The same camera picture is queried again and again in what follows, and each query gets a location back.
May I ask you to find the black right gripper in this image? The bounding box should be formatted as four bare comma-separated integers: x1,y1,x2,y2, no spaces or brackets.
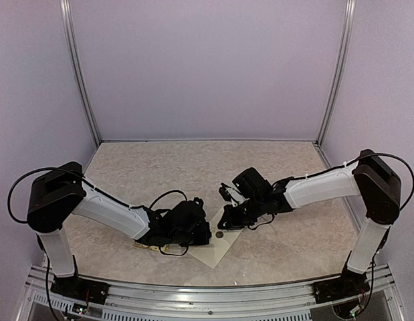
217,195,265,230

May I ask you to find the cream paper envelope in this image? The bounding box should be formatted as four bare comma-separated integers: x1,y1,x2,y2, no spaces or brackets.
188,210,241,269

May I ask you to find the round seal sticker sheet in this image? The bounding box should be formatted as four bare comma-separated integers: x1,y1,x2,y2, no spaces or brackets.
134,241,169,252

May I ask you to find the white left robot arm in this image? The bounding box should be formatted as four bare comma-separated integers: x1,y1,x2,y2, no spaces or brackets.
27,162,211,298

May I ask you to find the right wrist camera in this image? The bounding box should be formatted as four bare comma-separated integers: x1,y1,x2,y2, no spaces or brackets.
219,183,245,207

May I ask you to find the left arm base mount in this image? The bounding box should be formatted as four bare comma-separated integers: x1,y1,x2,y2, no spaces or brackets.
51,274,110,305

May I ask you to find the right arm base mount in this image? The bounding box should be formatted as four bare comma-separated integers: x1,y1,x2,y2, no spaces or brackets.
312,265,371,304

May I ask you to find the black right camera cable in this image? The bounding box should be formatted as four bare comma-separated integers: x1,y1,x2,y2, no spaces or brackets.
358,152,414,215

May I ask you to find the front aluminium rail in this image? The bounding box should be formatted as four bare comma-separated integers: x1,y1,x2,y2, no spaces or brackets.
13,265,407,320

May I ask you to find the right aluminium corner post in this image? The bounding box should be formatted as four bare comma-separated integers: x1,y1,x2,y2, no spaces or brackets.
316,0,356,148

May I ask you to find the aluminium corner post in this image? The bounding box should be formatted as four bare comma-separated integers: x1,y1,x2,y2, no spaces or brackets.
59,0,102,148
316,0,356,148

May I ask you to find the left aluminium corner post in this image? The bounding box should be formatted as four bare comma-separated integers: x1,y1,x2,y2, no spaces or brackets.
59,0,102,148

